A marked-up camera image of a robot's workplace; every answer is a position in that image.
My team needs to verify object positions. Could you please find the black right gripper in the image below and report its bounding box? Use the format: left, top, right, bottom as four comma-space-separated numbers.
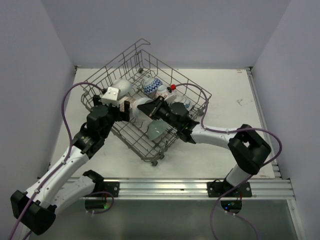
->
137, 95, 180, 130

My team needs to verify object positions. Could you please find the pale green bowl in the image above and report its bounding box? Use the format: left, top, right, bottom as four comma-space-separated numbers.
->
146, 120, 168, 141

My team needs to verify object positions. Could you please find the red dotted pattern bowl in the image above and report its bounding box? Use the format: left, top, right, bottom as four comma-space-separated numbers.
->
119, 96, 136, 112

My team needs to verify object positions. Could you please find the plain white bowl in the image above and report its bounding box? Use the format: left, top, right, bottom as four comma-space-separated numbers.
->
131, 97, 153, 121

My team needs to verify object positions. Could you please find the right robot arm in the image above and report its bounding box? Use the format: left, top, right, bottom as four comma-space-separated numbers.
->
137, 97, 271, 197

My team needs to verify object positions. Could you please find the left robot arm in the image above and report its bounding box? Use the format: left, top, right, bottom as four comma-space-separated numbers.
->
10, 95, 130, 235

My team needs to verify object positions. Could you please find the red lattice bowl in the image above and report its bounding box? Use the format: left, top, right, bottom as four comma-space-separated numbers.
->
155, 84, 172, 99

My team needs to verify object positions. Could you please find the blue zigzag bowl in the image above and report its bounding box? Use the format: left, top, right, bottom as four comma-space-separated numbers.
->
143, 77, 163, 95

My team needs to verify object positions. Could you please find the blue floral white bowl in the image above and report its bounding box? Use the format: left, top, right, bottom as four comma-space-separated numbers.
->
178, 96, 192, 111

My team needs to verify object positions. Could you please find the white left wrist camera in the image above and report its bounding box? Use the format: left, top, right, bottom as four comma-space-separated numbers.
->
101, 86, 120, 107

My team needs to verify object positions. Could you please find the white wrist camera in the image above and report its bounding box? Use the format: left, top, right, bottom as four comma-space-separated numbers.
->
101, 86, 120, 107
165, 85, 186, 104

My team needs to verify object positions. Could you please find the grey wire dish rack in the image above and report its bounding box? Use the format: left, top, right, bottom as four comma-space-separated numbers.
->
80, 38, 213, 167

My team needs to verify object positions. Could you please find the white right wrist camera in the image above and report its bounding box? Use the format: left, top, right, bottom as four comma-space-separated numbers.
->
165, 85, 186, 104

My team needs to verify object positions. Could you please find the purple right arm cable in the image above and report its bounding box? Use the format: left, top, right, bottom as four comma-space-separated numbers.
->
174, 82, 283, 240

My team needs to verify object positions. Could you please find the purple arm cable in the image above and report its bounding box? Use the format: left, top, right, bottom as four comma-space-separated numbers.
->
9, 81, 106, 240
174, 82, 283, 240

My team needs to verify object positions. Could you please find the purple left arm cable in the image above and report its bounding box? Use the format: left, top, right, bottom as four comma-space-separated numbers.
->
9, 81, 106, 240

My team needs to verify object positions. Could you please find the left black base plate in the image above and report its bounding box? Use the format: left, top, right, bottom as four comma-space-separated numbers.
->
94, 181, 120, 198

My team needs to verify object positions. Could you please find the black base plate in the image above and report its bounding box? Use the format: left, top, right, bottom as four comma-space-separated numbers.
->
206, 179, 253, 198
94, 181, 120, 198

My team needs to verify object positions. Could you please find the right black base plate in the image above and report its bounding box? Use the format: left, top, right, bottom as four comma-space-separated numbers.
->
206, 179, 253, 198

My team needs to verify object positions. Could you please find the aluminium mounting rail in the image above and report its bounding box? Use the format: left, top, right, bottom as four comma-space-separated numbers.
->
104, 178, 295, 200

